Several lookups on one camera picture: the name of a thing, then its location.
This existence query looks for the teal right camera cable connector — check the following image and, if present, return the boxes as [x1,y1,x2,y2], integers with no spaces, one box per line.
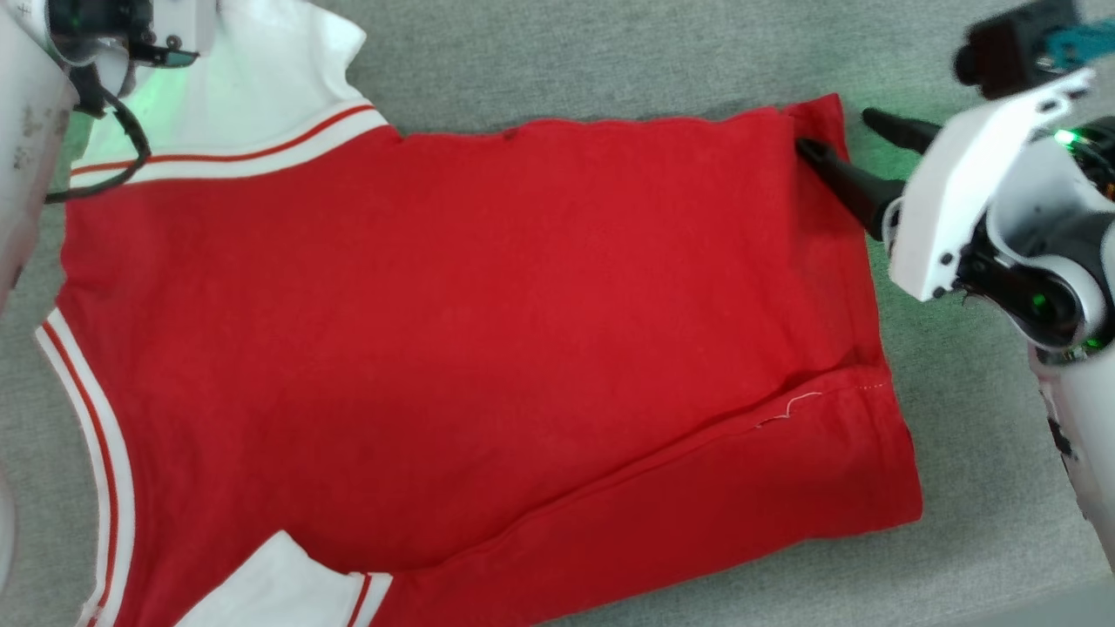
[1037,22,1115,72]

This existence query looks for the red and white basketball jersey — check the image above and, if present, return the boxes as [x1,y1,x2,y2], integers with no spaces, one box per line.
[35,0,924,627]

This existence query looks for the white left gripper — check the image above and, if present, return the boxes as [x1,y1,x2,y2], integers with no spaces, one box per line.
[131,0,219,69]

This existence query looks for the thin black left gripper cable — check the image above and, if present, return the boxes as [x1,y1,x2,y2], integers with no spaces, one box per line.
[44,65,154,206]

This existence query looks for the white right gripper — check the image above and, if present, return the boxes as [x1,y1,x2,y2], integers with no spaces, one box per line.
[797,70,1097,301]

